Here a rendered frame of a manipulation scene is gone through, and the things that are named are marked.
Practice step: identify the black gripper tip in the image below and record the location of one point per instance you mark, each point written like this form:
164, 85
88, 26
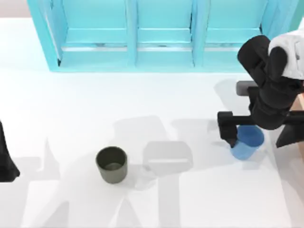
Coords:
6, 161

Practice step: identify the blue cup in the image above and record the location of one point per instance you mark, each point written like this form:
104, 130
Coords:
249, 145

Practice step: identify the dark green cup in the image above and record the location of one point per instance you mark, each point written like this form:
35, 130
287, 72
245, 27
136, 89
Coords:
113, 174

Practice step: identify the light blue rack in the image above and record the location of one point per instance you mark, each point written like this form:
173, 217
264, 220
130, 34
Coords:
164, 57

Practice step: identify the grey rounded box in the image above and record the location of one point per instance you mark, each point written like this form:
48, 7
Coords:
243, 88

